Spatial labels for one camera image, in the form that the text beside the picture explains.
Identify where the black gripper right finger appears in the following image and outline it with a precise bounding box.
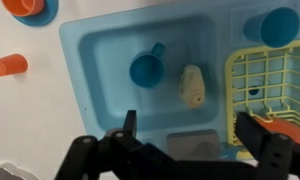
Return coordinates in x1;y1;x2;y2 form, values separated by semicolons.
235;111;300;180

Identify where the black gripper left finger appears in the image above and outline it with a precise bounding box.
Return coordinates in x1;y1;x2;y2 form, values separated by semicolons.
54;109;145;180

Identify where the orange toy plate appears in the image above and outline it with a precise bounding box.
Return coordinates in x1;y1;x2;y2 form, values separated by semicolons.
253;114;300;148

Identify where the light blue toy sink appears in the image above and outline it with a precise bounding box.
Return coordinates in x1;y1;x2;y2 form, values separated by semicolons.
58;0;300;162

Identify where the grey toy faucet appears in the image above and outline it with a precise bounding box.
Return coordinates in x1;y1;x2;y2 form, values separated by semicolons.
165;129;221;162

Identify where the yellow toy dish rack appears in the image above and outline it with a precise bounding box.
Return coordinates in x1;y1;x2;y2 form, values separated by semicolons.
224;37;300;160

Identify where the blue toy mug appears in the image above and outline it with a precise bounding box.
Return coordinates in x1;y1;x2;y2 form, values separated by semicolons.
128;42;168;89

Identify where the small orange toy cup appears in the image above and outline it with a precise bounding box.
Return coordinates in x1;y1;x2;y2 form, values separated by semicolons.
0;53;29;78

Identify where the blue toy tumbler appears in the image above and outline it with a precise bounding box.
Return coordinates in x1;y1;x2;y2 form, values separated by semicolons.
242;7;300;49

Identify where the blue toy saucer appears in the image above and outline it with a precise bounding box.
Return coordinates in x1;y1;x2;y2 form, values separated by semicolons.
11;0;60;28

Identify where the orange toy mug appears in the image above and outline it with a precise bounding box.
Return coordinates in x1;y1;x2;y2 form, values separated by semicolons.
1;0;46;18

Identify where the grey metal mounting plate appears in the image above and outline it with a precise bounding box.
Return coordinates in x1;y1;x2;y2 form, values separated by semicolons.
0;161;33;180

